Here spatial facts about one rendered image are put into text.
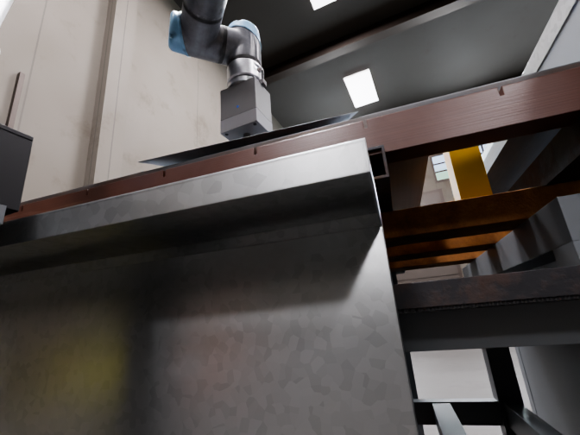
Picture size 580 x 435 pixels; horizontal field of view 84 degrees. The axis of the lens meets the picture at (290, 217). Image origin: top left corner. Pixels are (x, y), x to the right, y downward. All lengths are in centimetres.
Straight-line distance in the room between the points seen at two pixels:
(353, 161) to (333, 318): 21
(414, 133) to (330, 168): 25
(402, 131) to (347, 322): 28
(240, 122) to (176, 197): 36
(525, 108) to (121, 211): 50
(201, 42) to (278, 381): 62
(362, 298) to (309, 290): 6
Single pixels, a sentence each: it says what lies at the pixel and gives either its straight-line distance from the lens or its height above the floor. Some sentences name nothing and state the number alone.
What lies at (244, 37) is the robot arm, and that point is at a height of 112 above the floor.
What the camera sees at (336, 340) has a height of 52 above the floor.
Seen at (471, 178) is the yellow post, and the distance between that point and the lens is 66.
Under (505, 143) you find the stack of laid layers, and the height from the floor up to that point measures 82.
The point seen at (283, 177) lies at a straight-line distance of 27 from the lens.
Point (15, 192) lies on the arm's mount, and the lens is 46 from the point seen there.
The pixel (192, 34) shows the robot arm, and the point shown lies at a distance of 74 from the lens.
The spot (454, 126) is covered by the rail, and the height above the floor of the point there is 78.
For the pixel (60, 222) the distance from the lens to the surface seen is 42.
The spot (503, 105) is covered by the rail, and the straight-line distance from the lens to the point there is 53.
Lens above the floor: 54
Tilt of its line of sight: 18 degrees up
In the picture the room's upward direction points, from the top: 5 degrees counter-clockwise
